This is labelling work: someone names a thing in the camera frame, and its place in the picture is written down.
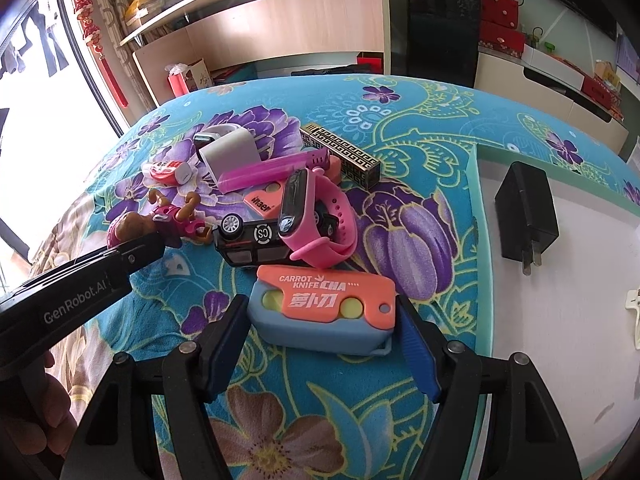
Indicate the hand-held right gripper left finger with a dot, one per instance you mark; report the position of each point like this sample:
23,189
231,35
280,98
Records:
226,342

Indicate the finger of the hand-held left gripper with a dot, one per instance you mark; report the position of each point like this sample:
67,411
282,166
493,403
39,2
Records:
140,252

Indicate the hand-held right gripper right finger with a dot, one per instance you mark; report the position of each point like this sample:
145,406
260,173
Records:
419,360

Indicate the pink doll with brown hair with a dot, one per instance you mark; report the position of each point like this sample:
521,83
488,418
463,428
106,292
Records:
172,215

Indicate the white power adapter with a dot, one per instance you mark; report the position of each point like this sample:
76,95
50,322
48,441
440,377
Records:
230,155

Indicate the white foam tray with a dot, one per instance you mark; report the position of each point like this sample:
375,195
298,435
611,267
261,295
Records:
560,335

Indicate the person's left hand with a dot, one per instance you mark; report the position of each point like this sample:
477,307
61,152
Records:
35,410

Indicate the red and white small gadget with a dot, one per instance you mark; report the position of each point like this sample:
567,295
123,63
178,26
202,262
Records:
165,172

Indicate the black toy car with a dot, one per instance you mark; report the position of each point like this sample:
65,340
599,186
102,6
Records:
250,240

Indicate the white smartwatch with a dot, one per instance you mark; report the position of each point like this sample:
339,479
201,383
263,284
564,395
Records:
210,137

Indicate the pink comb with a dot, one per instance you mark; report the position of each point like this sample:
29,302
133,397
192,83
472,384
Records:
265,172

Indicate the pink wristwatch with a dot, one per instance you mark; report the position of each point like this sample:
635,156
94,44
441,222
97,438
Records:
330,210

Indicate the red paper bag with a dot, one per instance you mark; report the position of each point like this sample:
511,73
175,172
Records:
176,82

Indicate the black power adapter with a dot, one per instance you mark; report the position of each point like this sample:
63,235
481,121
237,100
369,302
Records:
525,210

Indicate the pink plastic piece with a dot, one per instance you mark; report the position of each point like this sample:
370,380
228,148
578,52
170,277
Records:
327,165

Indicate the gold black patterned box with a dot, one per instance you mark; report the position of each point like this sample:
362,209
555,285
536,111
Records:
345,155

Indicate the dark hanging clothes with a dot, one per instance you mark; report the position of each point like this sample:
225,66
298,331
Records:
40,45

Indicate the red hanging decoration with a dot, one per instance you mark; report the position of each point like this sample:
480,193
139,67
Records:
90,25

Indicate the floral blanket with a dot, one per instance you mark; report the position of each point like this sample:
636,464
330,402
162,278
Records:
425,125

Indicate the yellow object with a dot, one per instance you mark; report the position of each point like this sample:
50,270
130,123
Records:
137,10

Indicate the patterned curtain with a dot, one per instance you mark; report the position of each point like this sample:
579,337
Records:
110,5

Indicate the wooden desk with shelf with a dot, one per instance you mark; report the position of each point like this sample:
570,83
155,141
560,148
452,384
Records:
280,25

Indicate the beige television cabinet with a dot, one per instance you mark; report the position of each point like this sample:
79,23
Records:
545,95

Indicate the red box under desk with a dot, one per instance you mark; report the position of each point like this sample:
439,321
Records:
372,62

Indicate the white flat box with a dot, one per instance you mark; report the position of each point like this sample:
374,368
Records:
550,67

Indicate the red patterned box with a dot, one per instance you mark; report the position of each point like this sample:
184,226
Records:
602,95

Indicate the flat red gift box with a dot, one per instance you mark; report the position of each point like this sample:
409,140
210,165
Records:
502,40

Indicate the black cabinet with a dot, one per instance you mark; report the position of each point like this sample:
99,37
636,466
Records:
440,20

